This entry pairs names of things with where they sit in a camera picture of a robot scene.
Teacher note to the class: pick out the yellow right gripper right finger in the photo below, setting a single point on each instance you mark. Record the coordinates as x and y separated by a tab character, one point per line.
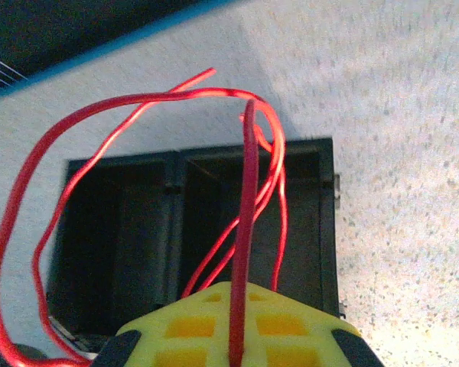
290	329

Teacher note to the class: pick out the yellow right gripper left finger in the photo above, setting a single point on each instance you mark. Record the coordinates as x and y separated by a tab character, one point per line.
183	329

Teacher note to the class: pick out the black plastic tray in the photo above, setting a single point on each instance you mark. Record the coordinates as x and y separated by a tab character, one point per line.
137	229

